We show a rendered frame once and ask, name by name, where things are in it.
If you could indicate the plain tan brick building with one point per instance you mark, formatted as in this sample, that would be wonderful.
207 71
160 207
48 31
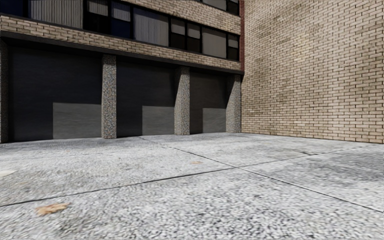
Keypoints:
315 69

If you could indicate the tan brick building with pillars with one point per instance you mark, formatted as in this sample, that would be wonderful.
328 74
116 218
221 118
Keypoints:
120 42

